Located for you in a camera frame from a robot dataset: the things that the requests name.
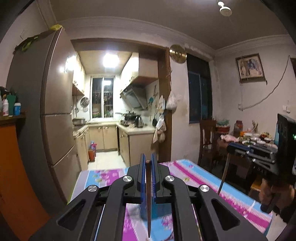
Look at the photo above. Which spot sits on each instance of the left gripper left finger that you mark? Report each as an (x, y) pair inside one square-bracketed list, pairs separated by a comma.
[(97, 213)]

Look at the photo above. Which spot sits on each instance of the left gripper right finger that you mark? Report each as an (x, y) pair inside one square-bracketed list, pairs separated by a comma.
[(198, 212)]

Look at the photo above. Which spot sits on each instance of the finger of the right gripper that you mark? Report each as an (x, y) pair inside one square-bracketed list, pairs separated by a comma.
[(237, 148)]

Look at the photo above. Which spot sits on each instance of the wooden chopstick seven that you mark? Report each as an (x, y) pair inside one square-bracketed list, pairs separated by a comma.
[(224, 173)]

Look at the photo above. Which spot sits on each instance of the dark wooden chopstick eight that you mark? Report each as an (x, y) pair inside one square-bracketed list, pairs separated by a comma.
[(149, 195)]

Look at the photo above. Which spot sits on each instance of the beige kitchen counter cabinets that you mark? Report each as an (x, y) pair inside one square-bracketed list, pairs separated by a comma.
[(117, 145)]

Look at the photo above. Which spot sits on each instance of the kitchen window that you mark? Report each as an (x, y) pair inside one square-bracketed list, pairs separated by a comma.
[(102, 97)]

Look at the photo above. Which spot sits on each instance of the dark wooden dining table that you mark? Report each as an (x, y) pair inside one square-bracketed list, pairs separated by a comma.
[(263, 153)]

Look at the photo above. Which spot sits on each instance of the pink cloth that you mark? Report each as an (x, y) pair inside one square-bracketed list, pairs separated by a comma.
[(229, 138)]

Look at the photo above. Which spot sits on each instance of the wooden dining chair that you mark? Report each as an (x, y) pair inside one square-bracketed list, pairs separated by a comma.
[(208, 143)]

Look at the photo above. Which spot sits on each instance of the blue perforated utensil holder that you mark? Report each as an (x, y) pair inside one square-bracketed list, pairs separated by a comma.
[(157, 210)]

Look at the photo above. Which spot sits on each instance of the floral plastic tablecloth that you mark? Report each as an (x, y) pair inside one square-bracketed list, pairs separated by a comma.
[(134, 228)]

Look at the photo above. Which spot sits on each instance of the dark living room window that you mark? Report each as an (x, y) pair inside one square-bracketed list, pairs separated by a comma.
[(200, 89)]

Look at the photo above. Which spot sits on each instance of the white hanging plastic bag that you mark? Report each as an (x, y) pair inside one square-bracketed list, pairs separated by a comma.
[(173, 100)]

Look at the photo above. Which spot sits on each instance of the framed elephant picture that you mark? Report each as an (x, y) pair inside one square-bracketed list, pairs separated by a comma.
[(250, 68)]

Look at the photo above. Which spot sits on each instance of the orange wooden cabinet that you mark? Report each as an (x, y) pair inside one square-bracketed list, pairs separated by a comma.
[(20, 206)]

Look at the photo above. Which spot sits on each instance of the steel electric kettle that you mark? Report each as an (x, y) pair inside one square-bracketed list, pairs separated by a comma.
[(139, 122)]

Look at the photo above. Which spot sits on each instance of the black wok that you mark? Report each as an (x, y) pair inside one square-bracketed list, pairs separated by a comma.
[(128, 116)]

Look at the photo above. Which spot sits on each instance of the steel range hood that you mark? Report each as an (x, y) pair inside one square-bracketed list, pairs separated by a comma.
[(135, 97)]

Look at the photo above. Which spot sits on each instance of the ceiling lamp fixture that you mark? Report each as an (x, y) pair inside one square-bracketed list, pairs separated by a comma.
[(224, 10)]

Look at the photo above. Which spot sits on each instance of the blue lidded jar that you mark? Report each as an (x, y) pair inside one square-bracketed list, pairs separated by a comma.
[(17, 108)]

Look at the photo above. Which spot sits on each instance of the green box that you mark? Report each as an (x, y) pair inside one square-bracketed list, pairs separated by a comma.
[(11, 100)]

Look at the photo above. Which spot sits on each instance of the white medicine bottle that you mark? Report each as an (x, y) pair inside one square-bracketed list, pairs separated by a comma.
[(5, 107)]

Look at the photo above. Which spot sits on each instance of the grey tall refrigerator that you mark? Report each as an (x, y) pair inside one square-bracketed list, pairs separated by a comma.
[(41, 77)]

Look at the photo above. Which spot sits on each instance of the round brass wall plate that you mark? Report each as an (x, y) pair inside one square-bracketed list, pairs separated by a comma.
[(178, 54)]

